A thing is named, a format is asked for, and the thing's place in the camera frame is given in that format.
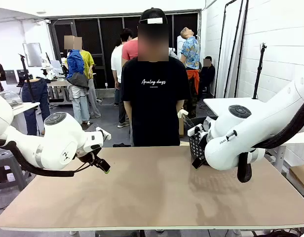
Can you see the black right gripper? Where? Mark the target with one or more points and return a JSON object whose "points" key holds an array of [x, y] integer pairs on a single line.
{"points": [[203, 148]]}

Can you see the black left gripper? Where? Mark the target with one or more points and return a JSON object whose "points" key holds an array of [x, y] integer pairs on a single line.
{"points": [[89, 155]]}

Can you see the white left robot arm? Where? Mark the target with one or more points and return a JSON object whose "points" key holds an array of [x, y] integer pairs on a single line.
{"points": [[60, 138]]}

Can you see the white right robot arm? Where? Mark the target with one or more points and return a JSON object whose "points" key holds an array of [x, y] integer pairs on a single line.
{"points": [[253, 128]]}

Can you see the person's left hand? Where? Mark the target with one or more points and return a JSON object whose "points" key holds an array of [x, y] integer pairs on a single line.
{"points": [[183, 113]]}

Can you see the black perforated basket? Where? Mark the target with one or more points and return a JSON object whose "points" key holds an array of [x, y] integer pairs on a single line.
{"points": [[196, 148]]}

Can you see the small upright cardboard box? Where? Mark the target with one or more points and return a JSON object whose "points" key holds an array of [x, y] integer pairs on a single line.
{"points": [[181, 127]]}

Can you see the person in black t-shirt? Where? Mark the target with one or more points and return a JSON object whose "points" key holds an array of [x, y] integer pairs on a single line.
{"points": [[154, 103]]}

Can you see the seated person in black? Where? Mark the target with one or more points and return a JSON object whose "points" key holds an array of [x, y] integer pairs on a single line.
{"points": [[207, 74]]}

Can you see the wooden background table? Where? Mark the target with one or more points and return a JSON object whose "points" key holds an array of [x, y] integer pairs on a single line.
{"points": [[58, 85]]}

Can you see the grey plastic stool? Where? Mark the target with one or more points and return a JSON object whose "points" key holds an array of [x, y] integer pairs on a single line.
{"points": [[9, 163]]}

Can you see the mannequin in dark jeans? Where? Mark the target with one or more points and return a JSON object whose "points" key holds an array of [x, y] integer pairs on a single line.
{"points": [[36, 98]]}

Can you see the person in white t-shirt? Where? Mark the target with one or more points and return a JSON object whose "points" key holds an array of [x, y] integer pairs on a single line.
{"points": [[117, 69]]}

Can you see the white table with clutter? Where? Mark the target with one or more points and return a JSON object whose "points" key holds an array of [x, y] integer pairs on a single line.
{"points": [[23, 107]]}

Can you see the flat cardboard box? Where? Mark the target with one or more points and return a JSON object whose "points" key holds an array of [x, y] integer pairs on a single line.
{"points": [[301, 175]]}

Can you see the person in yellow shirt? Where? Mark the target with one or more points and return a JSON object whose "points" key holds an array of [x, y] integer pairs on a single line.
{"points": [[89, 61]]}

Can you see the person in blue shirt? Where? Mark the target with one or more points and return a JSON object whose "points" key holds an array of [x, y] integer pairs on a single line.
{"points": [[75, 64]]}

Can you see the clear plastic box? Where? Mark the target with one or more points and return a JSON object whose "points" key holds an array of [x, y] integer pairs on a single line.
{"points": [[11, 98]]}

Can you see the small white background robot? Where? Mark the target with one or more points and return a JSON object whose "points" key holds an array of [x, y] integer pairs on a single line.
{"points": [[49, 65]]}

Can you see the black tripod by jeans mannequin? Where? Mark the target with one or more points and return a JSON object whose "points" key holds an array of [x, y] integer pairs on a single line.
{"points": [[26, 76]]}

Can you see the person in red t-shirt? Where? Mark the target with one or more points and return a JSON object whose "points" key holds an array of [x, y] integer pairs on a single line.
{"points": [[129, 50]]}

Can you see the black backdrop pipe stand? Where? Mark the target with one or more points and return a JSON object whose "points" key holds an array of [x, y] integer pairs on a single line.
{"points": [[232, 49]]}

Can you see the black baseball cap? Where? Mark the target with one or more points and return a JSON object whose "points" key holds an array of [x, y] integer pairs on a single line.
{"points": [[152, 14]]}

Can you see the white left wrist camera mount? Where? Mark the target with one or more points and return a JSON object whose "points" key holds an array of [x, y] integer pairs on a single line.
{"points": [[104, 133]]}

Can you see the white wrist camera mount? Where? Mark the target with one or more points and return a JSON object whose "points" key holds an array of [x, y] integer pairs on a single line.
{"points": [[104, 133], [194, 130]]}

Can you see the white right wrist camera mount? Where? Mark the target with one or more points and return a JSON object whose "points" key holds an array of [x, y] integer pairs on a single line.
{"points": [[194, 130]]}

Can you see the black tripod by brick wall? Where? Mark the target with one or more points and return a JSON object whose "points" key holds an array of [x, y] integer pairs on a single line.
{"points": [[259, 71]]}

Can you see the grey wall board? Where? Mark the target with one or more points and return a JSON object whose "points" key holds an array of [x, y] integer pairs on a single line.
{"points": [[32, 54]]}

